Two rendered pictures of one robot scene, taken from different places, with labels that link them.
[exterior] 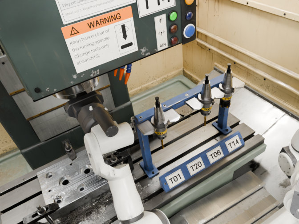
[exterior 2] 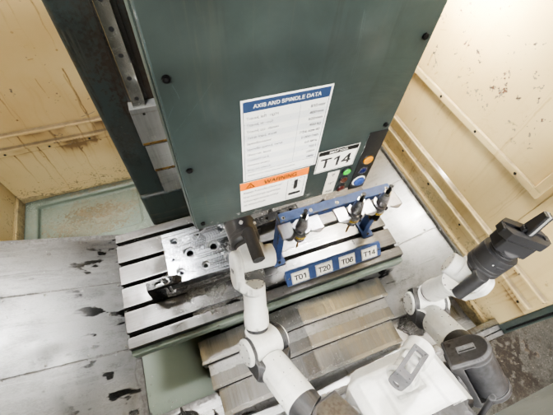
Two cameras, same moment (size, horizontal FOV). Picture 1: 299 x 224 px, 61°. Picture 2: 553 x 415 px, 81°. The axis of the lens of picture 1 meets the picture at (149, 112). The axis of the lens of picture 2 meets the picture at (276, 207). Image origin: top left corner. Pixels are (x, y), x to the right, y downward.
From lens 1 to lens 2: 37 cm
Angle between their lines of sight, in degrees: 15
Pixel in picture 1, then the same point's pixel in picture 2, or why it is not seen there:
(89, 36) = (262, 188)
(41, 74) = (211, 213)
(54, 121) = not seen: hidden behind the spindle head
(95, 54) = (262, 199)
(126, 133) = (270, 258)
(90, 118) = (239, 235)
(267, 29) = (451, 135)
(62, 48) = (234, 197)
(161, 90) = not seen: hidden behind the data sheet
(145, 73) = not seen: hidden behind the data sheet
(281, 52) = (456, 166)
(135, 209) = (262, 324)
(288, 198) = (390, 370)
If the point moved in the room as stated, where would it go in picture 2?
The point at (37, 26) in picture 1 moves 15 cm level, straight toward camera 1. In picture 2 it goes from (220, 184) to (237, 251)
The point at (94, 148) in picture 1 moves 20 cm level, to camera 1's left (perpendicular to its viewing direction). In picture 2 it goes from (239, 270) to (163, 263)
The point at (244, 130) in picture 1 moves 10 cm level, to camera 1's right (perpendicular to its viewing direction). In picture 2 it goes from (386, 239) to (406, 240)
